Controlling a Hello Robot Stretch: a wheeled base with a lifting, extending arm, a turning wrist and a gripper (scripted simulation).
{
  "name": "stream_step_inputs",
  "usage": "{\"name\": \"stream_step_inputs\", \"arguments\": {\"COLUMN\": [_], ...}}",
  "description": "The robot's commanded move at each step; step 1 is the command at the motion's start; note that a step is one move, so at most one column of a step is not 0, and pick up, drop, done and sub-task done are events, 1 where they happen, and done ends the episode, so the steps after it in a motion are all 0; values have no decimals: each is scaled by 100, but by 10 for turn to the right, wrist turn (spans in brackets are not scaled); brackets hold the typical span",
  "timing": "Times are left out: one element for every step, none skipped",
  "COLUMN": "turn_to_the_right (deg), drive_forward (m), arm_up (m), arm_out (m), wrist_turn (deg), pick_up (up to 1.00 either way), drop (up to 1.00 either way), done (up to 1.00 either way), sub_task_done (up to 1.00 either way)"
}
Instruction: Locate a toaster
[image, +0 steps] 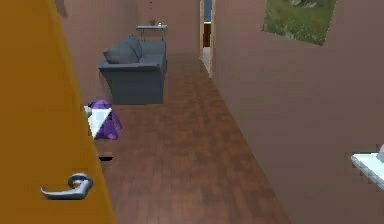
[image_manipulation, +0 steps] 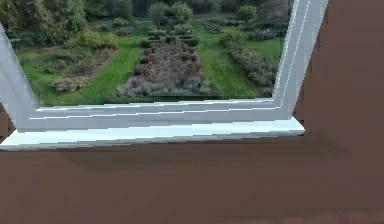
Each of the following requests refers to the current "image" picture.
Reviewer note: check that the white square table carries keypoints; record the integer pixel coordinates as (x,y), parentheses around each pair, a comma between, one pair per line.
(97,120)

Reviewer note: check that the orange room door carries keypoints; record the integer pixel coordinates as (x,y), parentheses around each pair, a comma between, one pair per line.
(40,100)

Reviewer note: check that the grey side table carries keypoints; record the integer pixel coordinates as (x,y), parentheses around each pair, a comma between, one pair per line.
(151,28)

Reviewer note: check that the grey sofa cushion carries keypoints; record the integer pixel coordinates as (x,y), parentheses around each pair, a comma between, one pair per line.
(120,55)
(134,45)

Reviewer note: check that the small brown object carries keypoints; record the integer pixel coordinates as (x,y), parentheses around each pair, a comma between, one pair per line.
(152,22)

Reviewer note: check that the window with green view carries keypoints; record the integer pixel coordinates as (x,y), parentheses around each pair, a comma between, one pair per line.
(298,18)

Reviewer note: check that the dark grey sofa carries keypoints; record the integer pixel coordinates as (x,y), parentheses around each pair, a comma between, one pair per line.
(136,80)

